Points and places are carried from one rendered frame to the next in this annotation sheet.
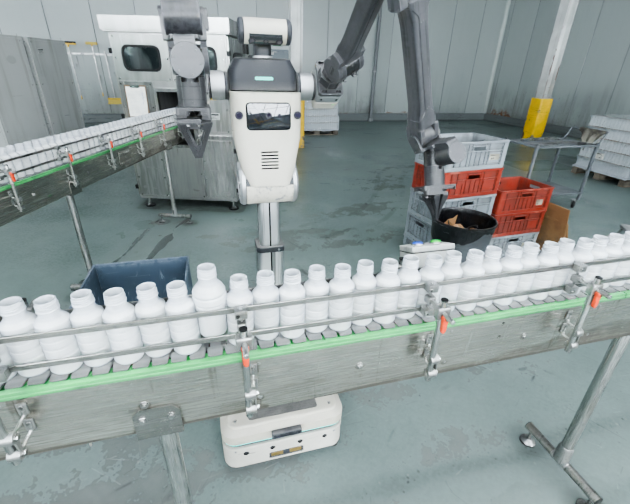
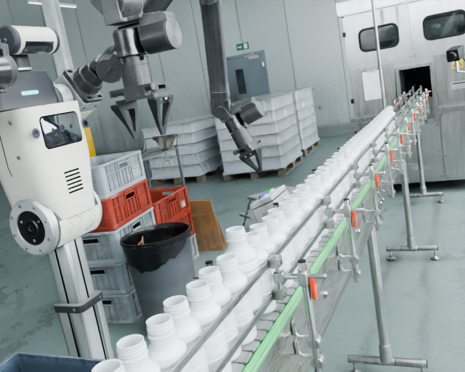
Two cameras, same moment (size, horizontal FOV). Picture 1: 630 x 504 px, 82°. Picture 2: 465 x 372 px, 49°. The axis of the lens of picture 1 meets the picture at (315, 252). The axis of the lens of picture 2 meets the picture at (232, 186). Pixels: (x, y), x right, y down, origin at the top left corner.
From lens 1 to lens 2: 0.92 m
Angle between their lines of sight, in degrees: 48
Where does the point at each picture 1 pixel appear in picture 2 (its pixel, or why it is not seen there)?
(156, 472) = not seen: outside the picture
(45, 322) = (176, 344)
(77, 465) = not seen: outside the picture
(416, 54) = (221, 35)
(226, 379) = (285, 350)
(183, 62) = (173, 34)
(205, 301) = (254, 260)
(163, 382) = not seen: outside the picture
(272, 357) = (297, 306)
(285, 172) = (90, 191)
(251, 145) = (54, 167)
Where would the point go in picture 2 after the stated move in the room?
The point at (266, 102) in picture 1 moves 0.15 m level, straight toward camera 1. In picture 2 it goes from (54, 114) to (94, 107)
